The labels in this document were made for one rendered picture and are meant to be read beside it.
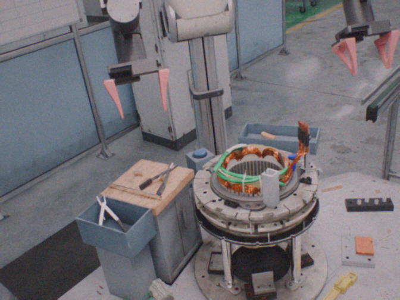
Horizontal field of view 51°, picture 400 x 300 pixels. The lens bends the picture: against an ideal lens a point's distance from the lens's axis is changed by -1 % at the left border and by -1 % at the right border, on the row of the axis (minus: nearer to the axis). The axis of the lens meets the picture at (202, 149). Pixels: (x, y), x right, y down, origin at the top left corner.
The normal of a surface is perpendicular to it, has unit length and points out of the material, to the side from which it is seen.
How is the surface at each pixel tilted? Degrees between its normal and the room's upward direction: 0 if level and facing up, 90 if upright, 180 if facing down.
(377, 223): 0
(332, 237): 0
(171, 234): 90
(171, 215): 90
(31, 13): 90
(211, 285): 0
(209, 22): 100
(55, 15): 90
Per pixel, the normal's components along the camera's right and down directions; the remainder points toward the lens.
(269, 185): -0.64, 0.44
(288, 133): -0.35, 0.49
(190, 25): 0.25, 0.60
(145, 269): 0.87, 0.15
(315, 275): -0.11, -0.87
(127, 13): 0.14, -0.06
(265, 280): 0.07, 0.48
